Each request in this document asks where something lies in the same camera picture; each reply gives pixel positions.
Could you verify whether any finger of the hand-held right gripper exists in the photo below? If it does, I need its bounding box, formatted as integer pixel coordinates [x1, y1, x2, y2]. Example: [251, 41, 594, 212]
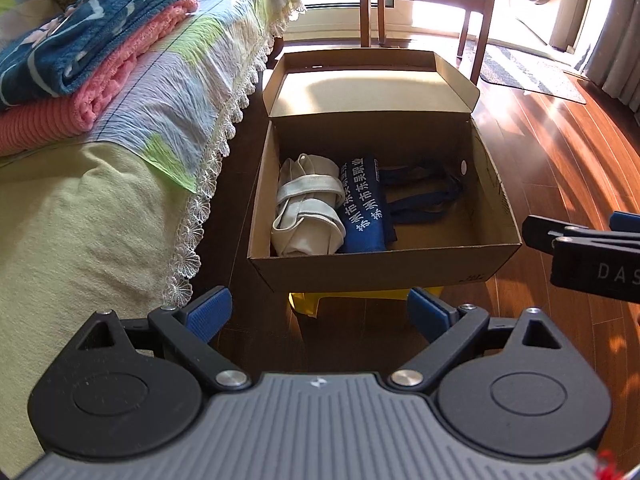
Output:
[521, 215, 608, 261]
[609, 211, 640, 235]

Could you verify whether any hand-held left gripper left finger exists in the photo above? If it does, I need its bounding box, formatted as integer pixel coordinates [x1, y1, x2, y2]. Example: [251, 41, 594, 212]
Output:
[75, 286, 251, 393]

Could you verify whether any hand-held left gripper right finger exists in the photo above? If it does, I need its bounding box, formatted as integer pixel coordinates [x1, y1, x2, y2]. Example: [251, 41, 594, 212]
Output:
[387, 287, 563, 391]

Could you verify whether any cardboard box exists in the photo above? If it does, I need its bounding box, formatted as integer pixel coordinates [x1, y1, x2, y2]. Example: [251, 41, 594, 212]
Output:
[247, 49, 522, 295]

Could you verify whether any blue shopping bag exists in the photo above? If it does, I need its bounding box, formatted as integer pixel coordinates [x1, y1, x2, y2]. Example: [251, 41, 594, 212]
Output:
[340, 157, 468, 255]

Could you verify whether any white cartoon print shopping bag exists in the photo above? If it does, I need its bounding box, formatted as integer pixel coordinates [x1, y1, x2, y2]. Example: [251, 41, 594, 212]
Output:
[270, 153, 347, 258]

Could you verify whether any yellow stool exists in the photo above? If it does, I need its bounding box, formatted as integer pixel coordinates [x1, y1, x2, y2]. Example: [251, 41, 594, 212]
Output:
[287, 286, 446, 318]

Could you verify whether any light green sofa cover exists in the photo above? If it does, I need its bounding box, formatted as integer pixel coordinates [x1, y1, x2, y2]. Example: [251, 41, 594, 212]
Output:
[0, 135, 223, 480]

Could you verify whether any grey floor rug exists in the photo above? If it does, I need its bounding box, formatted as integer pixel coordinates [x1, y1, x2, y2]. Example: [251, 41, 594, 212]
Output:
[457, 40, 587, 106]

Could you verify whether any grey curtain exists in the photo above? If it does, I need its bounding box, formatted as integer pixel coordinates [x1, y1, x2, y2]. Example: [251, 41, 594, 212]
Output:
[585, 0, 640, 126]

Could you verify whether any pink blanket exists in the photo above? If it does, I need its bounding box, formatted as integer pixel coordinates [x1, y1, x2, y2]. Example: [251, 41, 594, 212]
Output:
[0, 0, 199, 158]

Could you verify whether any teal striped blanket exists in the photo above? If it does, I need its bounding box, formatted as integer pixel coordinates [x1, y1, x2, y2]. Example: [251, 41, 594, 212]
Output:
[0, 0, 193, 111]

